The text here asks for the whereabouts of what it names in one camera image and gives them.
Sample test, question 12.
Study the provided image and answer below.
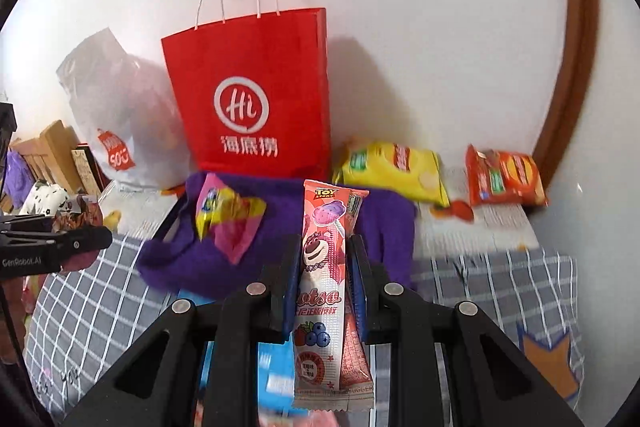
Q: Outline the red paper bag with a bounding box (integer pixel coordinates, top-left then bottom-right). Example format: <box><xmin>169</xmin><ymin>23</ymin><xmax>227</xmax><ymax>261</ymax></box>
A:
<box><xmin>161</xmin><ymin>0</ymin><xmax>332</xmax><ymax>180</ymax></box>

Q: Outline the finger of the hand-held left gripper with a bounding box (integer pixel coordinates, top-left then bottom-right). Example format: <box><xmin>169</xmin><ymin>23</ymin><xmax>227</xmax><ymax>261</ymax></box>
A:
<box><xmin>50</xmin><ymin>227</ymin><xmax>113</xmax><ymax>265</ymax></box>

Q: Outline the yellow and pink snack packet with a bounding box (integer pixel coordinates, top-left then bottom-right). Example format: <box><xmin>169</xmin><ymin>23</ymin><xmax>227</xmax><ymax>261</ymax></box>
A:
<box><xmin>195</xmin><ymin>173</ymin><xmax>267</xmax><ymax>265</ymax></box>

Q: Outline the brown snack packet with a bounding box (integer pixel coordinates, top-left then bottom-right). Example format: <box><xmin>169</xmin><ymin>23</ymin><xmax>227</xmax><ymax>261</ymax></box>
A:
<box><xmin>52</xmin><ymin>194</ymin><xmax>104</xmax><ymax>273</ymax></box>

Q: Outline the purple cloth basket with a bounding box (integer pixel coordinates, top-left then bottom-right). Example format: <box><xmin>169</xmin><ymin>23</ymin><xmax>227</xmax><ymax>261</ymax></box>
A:
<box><xmin>137</xmin><ymin>172</ymin><xmax>418</xmax><ymax>300</ymax></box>

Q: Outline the purple cloth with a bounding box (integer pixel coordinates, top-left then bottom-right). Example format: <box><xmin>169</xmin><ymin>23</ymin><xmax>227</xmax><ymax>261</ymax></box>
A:
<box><xmin>2</xmin><ymin>152</ymin><xmax>33</xmax><ymax>208</ymax></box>

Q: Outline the brown wooden door frame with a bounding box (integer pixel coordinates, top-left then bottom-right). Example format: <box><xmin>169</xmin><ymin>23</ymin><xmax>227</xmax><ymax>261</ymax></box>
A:
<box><xmin>532</xmin><ymin>0</ymin><xmax>601</xmax><ymax>208</ymax></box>

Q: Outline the grey checkered blanket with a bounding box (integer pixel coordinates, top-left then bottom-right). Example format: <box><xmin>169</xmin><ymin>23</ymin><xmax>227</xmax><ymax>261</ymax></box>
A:
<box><xmin>22</xmin><ymin>232</ymin><xmax>586</xmax><ymax>427</ymax></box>

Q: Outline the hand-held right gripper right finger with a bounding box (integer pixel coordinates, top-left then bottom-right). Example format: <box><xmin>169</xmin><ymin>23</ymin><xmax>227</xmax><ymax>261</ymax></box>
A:
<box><xmin>346</xmin><ymin>234</ymin><xmax>583</xmax><ymax>427</ymax></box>

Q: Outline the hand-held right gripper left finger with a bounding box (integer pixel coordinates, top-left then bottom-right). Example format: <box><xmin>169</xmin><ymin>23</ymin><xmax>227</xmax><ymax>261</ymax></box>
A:
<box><xmin>62</xmin><ymin>234</ymin><xmax>303</xmax><ymax>427</ymax></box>

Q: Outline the brown patterned box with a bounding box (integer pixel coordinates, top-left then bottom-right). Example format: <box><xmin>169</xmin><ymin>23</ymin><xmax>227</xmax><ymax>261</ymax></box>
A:
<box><xmin>70</xmin><ymin>146</ymin><xmax>108</xmax><ymax>195</ymax></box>

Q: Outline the wooden headboard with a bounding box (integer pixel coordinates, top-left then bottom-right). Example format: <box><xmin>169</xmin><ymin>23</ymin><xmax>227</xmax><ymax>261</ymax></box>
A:
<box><xmin>10</xmin><ymin>119</ymin><xmax>83</xmax><ymax>208</ymax></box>

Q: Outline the long pink snack packet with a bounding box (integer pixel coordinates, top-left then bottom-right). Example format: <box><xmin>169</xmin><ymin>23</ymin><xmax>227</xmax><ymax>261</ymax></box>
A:
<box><xmin>292</xmin><ymin>179</ymin><xmax>376</xmax><ymax>412</ymax></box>

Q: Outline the orange chip bag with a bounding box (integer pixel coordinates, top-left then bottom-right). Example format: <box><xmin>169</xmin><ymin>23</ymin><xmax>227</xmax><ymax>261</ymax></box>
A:
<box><xmin>465</xmin><ymin>144</ymin><xmax>548</xmax><ymax>208</ymax></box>

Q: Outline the white black-spotted cloth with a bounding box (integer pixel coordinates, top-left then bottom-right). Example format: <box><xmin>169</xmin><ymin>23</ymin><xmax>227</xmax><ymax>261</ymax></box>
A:
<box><xmin>20</xmin><ymin>182</ymin><xmax>71</xmax><ymax>215</ymax></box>

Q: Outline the white plastic bag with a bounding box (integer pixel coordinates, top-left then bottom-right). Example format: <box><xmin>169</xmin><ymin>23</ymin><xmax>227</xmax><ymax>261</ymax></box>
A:
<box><xmin>55</xmin><ymin>27</ymin><xmax>198</xmax><ymax>192</ymax></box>

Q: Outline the blue tissue pack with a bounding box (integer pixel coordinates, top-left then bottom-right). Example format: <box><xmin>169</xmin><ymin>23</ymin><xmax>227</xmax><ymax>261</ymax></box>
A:
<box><xmin>177</xmin><ymin>289</ymin><xmax>296</xmax><ymax>408</ymax></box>

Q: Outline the yellow chip bag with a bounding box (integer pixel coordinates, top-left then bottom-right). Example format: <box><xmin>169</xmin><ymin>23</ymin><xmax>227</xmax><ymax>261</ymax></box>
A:
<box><xmin>332</xmin><ymin>137</ymin><xmax>451</xmax><ymax>208</ymax></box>

